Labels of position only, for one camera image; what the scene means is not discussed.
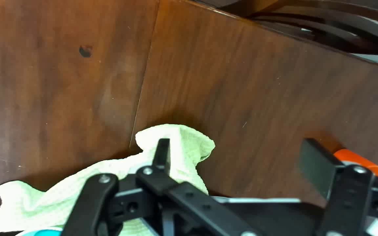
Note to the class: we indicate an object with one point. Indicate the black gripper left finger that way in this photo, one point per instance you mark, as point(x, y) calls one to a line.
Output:
point(166, 207)

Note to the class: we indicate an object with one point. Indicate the light green cloth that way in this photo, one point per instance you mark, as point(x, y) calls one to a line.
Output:
point(25, 207)

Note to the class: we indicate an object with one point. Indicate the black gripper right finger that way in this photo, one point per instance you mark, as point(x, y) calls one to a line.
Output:
point(350, 192)

